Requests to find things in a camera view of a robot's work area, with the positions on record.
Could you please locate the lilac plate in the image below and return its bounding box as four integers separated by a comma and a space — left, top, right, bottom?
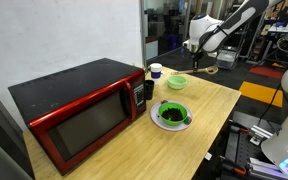
150, 100, 193, 131

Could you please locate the wooden ladle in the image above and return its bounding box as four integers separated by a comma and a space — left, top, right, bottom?
172, 66, 218, 75

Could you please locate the light green bowl with handle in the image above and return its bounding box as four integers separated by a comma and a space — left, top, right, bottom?
167, 75, 188, 90

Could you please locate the green bowl with dark contents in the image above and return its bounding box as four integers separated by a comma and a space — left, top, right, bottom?
158, 102, 188, 126

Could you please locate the white cup with blue band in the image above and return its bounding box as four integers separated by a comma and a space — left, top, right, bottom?
150, 63, 162, 84

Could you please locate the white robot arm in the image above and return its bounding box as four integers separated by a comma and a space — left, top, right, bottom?
183, 0, 288, 178

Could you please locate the red toy piece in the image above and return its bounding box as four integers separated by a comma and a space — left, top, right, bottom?
183, 116, 192, 125

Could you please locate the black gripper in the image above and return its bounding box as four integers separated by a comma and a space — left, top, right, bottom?
191, 53, 202, 69

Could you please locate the black cup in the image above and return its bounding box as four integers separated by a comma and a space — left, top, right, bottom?
145, 80, 155, 100

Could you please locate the red and black microwave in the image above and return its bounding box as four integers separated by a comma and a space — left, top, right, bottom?
9, 58, 146, 175

